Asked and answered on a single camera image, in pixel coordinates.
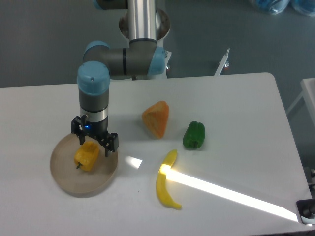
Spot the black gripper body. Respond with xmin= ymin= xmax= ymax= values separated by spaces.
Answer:
xmin=79 ymin=109 xmax=108 ymax=143

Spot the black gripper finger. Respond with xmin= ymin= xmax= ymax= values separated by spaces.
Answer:
xmin=71 ymin=116 xmax=86 ymax=145
xmin=102 ymin=133 xmax=119 ymax=157

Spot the yellow bell pepper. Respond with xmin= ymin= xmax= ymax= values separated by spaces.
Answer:
xmin=74 ymin=141 xmax=99 ymax=172

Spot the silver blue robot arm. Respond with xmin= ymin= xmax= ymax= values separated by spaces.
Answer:
xmin=71 ymin=0 xmax=166 ymax=156

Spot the beige round plate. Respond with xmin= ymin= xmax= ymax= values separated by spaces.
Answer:
xmin=50 ymin=134 xmax=119 ymax=198

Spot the green bell pepper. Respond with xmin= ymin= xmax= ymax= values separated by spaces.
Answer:
xmin=183 ymin=121 xmax=205 ymax=149

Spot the orange slice toy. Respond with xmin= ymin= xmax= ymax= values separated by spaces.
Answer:
xmin=142 ymin=101 xmax=169 ymax=139

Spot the yellow banana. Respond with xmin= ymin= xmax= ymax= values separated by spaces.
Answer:
xmin=156 ymin=149 xmax=182 ymax=210

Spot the white side table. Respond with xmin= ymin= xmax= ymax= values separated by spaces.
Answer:
xmin=285 ymin=78 xmax=315 ymax=125

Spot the blue plastic bag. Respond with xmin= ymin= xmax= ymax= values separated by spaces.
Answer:
xmin=249 ymin=0 xmax=290 ymax=15
xmin=291 ymin=0 xmax=315 ymax=17

